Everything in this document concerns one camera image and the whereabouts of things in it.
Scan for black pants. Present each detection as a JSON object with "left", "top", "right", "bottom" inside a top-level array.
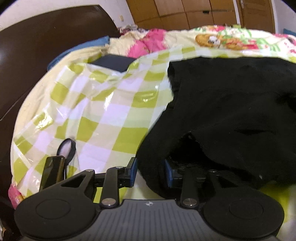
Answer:
[{"left": 136, "top": 57, "right": 295, "bottom": 198}]

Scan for black round magnifier loop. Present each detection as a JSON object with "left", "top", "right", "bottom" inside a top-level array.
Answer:
[{"left": 56, "top": 138, "right": 76, "bottom": 166}]

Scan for green checkered plastic sheet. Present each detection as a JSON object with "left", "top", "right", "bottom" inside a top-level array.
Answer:
[{"left": 9, "top": 47, "right": 213, "bottom": 200}]

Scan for black rectangular case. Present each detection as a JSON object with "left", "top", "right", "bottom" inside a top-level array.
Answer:
[{"left": 39, "top": 156, "right": 65, "bottom": 191}]

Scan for dark navy folded cloth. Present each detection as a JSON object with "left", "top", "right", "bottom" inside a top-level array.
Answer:
[{"left": 91, "top": 54, "right": 136, "bottom": 73}]

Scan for blue pillow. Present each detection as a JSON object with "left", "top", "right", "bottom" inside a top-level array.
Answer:
[{"left": 47, "top": 36, "right": 110, "bottom": 71}]

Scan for cartoon print quilt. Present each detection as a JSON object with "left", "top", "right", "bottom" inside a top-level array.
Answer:
[{"left": 107, "top": 25, "right": 295, "bottom": 62}]

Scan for dark brown headboard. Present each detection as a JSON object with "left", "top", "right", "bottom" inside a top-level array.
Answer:
[{"left": 1, "top": 5, "right": 119, "bottom": 207}]

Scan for brown wooden wardrobe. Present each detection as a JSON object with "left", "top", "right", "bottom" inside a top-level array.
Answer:
[{"left": 126, "top": 0, "right": 240, "bottom": 30}]

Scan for brown wooden door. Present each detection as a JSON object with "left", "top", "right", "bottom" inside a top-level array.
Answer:
[{"left": 239, "top": 0, "right": 275, "bottom": 33}]

